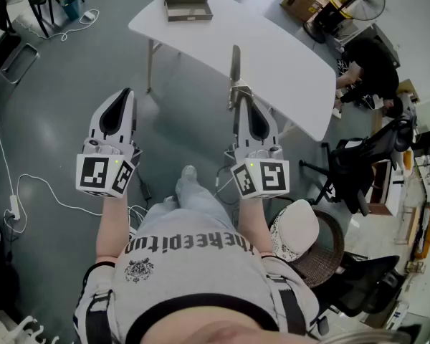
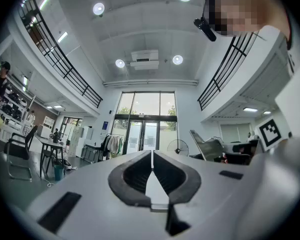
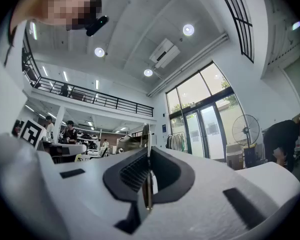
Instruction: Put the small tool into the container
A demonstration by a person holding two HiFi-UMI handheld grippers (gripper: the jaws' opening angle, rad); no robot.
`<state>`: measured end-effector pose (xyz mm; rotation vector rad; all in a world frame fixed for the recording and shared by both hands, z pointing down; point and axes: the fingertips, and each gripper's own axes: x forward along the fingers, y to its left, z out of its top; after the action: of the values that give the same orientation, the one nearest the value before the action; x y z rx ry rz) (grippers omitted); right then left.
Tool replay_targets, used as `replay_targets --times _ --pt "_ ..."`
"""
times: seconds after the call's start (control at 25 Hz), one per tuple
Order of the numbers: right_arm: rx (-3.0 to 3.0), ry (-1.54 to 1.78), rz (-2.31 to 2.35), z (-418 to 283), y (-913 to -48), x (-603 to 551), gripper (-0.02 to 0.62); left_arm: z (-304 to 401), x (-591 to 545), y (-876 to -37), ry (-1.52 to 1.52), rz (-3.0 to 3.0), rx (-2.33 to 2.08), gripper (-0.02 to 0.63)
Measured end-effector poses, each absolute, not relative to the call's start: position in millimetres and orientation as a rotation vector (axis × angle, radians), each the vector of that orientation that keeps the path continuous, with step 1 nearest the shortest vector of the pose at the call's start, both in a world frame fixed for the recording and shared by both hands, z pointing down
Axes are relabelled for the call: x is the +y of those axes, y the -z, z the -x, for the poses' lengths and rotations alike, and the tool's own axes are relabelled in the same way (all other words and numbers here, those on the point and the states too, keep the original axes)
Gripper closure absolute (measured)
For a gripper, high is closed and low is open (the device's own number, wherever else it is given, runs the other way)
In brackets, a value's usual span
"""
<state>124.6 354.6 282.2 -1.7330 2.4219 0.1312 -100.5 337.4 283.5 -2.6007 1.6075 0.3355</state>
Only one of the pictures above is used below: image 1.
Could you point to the metal frame chair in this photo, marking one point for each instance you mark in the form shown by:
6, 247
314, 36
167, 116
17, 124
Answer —
3, 48

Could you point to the teal waste bin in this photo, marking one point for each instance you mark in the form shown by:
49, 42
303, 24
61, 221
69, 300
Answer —
71, 7

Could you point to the white charger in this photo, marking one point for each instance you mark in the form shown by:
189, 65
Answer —
89, 15

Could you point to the light blue jeans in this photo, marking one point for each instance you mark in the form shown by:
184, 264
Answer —
197, 206

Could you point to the white folding table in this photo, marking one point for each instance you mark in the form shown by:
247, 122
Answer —
272, 66

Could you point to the person's left forearm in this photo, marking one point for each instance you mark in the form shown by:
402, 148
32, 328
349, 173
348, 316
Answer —
111, 224

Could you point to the black power adapter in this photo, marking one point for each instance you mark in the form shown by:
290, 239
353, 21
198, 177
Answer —
145, 190

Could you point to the grey printed t-shirt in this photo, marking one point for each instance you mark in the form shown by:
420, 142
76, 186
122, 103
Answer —
186, 274

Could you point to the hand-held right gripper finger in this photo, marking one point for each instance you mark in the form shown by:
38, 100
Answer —
243, 124
270, 127

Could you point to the white power strip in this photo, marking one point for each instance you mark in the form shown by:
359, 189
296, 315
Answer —
15, 206

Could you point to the grey shoe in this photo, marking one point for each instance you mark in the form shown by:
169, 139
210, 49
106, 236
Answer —
189, 172

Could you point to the white rack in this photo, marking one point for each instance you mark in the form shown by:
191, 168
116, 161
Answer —
7, 332

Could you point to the brown wicker chair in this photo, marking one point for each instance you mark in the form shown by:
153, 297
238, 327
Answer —
326, 256

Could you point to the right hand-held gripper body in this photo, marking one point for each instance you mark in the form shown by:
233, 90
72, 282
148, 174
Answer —
268, 177

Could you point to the black bag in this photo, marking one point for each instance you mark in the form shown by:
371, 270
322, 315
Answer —
0, 281

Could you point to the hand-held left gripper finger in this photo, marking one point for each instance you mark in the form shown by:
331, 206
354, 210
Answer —
129, 120
96, 120

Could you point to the black yellow machine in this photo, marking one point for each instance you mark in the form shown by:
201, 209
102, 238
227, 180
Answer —
329, 16

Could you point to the person's right forearm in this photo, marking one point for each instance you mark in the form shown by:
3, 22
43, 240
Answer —
252, 224

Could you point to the black mesh office chair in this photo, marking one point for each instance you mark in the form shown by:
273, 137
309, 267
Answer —
347, 170

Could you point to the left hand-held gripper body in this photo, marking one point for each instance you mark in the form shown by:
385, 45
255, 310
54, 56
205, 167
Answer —
93, 172

